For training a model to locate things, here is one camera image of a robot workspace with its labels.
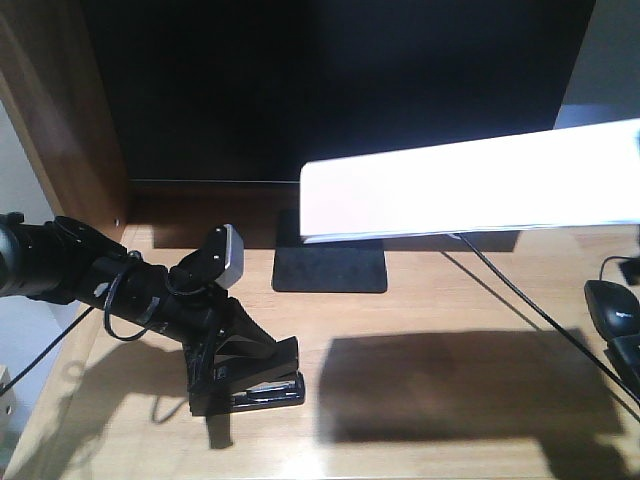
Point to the black computer mouse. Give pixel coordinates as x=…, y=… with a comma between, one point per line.
x=613, y=308

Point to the wooden shelf unit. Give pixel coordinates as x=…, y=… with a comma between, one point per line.
x=53, y=92

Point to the black computer monitor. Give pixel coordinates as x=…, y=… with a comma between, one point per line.
x=250, y=91

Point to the white paper stack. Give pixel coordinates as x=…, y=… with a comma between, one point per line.
x=580, y=176

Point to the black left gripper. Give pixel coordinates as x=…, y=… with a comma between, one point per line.
x=197, y=314

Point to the black monitor stand base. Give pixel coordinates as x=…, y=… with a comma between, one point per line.
x=338, y=267

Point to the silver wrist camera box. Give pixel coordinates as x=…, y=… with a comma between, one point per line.
x=220, y=260

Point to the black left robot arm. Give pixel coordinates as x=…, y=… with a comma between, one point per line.
x=65, y=260

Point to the black keyboard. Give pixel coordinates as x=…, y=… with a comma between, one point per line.
x=626, y=352

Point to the black stapler with orange button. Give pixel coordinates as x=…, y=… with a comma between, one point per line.
x=241, y=383

